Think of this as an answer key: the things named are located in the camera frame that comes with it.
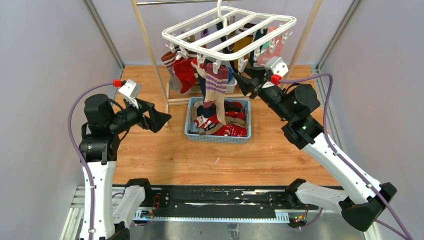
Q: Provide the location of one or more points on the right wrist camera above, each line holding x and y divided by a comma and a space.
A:
277, 66

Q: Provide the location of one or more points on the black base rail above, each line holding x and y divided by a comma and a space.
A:
221, 203

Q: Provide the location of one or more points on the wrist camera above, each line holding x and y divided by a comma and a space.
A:
277, 66
129, 91

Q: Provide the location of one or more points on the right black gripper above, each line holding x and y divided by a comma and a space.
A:
247, 84

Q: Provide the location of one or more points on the white plastic basket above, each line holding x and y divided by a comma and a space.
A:
231, 86

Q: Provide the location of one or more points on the mustard yellow sock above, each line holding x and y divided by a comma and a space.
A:
247, 40

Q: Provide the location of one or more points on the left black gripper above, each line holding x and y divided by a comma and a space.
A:
157, 119

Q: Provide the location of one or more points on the brown striped sock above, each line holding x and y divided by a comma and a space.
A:
168, 60

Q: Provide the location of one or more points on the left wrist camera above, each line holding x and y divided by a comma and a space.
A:
129, 91

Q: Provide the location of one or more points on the red sock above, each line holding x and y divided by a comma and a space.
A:
184, 71

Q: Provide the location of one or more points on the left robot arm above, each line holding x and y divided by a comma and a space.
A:
98, 151

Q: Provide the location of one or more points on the maroon purple striped beige sock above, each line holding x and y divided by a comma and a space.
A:
215, 89

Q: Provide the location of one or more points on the blue plastic basket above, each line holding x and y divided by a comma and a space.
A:
240, 140

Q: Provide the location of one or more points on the white clip sock hanger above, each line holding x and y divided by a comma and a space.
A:
207, 34

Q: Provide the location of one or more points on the pile of socks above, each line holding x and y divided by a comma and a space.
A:
205, 121

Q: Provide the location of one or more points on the navy santa ho sock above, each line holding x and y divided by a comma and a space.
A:
200, 73

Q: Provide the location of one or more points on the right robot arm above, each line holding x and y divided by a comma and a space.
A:
361, 199

